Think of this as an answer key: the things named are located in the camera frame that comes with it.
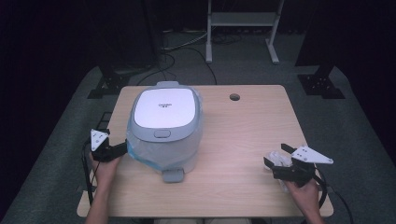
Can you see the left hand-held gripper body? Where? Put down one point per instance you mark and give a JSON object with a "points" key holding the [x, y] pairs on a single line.
{"points": [[99, 138]]}

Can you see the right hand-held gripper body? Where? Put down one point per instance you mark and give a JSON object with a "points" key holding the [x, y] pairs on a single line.
{"points": [[306, 161]]}

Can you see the white tissue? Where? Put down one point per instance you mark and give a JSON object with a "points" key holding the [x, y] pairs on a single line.
{"points": [[279, 159]]}

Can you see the person's right hand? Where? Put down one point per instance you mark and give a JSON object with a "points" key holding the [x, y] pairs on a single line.
{"points": [[306, 196]]}

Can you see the black stand base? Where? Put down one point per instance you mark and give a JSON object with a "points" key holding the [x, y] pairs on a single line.
{"points": [[320, 84], [109, 82]]}

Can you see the white metal stand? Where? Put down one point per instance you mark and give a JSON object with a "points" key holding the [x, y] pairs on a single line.
{"points": [[243, 18]]}

